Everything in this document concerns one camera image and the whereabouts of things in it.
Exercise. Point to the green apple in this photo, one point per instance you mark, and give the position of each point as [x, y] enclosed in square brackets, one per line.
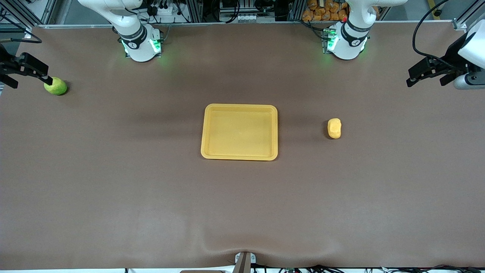
[57, 88]

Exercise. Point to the yellow potato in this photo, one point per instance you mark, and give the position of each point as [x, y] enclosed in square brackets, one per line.
[334, 128]

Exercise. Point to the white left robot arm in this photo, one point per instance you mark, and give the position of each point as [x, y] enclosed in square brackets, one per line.
[346, 38]

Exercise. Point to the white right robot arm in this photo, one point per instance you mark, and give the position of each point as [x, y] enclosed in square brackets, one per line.
[138, 41]

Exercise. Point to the yellow plastic tray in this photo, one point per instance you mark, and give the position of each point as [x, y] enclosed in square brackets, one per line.
[239, 132]

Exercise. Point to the pile of orange snack bags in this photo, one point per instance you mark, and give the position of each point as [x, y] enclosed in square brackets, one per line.
[326, 11]

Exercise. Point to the brown table mat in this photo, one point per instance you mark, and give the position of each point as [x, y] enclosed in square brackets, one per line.
[242, 204]

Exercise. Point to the aluminium table edge rail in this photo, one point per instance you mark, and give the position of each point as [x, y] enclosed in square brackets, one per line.
[227, 23]

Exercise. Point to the metal table edge bracket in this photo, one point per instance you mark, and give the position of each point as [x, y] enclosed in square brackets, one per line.
[245, 261]

